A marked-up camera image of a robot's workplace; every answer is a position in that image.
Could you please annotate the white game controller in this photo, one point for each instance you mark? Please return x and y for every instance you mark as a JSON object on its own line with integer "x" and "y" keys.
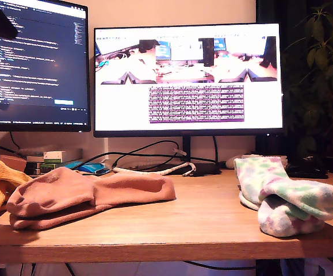
{"x": 230, "y": 163}

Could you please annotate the pink sock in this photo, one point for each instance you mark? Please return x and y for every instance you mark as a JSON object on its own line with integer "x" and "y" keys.
{"x": 97, "y": 189}
{"x": 54, "y": 218}

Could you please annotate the green houseplant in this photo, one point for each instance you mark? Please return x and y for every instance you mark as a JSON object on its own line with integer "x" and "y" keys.
{"x": 321, "y": 86}

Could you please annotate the pastel tie-dye sock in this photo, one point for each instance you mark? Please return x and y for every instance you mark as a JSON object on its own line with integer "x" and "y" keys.
{"x": 278, "y": 224}
{"x": 298, "y": 192}

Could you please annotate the white and green box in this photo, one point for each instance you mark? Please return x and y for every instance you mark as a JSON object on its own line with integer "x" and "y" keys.
{"x": 54, "y": 156}

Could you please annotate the black monitor dark screen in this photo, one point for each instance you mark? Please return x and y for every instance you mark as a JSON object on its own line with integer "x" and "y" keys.
{"x": 39, "y": 72}

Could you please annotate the blue packet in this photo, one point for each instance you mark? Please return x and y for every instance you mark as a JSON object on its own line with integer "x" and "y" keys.
{"x": 91, "y": 167}

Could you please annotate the black wallet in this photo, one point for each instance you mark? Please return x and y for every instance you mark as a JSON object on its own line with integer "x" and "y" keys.
{"x": 307, "y": 171}

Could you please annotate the green box stack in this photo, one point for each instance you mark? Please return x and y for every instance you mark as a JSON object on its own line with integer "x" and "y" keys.
{"x": 46, "y": 168}

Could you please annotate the black monitor bright screen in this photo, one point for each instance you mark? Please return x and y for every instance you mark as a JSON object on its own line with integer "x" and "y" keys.
{"x": 120, "y": 106}

